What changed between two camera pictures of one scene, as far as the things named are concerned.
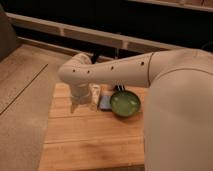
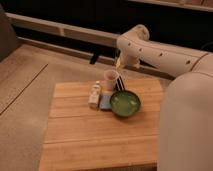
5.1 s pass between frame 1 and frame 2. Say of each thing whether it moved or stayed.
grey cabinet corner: stayed
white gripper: moved
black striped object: stayed
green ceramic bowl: stayed
